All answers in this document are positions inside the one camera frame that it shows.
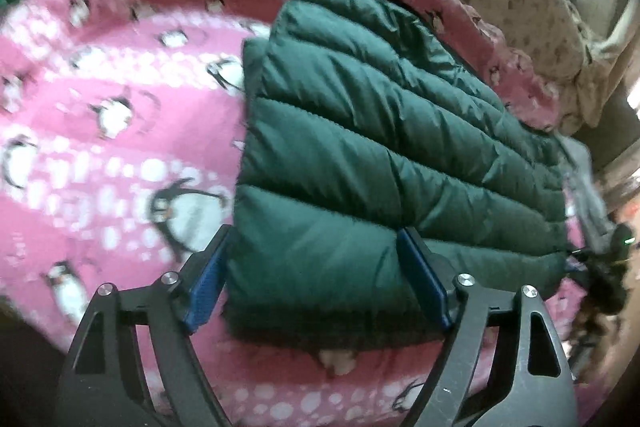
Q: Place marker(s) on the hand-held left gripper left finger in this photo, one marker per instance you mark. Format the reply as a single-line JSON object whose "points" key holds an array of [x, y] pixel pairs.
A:
{"points": [[209, 279]]}

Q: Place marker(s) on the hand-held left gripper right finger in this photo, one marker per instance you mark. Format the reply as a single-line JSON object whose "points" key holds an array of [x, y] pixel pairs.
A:
{"points": [[422, 279]]}

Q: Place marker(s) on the grey cloth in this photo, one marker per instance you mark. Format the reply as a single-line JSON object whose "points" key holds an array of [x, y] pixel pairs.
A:
{"points": [[587, 192]]}

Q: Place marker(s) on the pink penguin print blanket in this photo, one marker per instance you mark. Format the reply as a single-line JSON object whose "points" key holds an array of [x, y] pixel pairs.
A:
{"points": [[100, 72]]}

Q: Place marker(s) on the green puffer jacket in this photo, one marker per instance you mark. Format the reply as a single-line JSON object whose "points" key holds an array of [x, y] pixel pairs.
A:
{"points": [[360, 147]]}

